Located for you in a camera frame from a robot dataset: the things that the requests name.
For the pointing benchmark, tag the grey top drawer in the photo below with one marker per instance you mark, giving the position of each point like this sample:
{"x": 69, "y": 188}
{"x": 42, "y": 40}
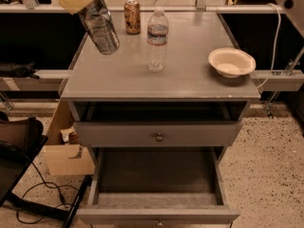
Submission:
{"x": 161, "y": 134}

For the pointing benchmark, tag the clear plastic water bottle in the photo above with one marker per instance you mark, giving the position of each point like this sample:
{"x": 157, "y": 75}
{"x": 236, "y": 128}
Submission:
{"x": 157, "y": 37}

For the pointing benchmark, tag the brown bag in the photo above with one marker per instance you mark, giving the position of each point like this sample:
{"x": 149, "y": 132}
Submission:
{"x": 23, "y": 135}

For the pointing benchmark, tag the grey drawer cabinet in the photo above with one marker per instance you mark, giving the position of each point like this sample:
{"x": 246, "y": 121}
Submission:
{"x": 120, "y": 88}

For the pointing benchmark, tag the cardboard box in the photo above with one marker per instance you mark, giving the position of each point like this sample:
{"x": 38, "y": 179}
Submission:
{"x": 65, "y": 154}

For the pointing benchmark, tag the brown gold soda can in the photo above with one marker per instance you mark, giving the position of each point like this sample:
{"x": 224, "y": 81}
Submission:
{"x": 132, "y": 17}

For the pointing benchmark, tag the silver redbull can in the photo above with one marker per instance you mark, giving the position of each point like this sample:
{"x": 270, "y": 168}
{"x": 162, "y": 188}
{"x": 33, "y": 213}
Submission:
{"x": 97, "y": 21}

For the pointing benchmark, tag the open grey middle drawer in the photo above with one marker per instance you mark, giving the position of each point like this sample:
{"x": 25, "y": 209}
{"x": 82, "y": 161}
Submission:
{"x": 157, "y": 186}

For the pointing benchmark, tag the white paper bowl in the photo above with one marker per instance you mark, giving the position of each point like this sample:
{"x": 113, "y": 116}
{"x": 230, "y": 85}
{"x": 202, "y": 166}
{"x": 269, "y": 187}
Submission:
{"x": 231, "y": 62}

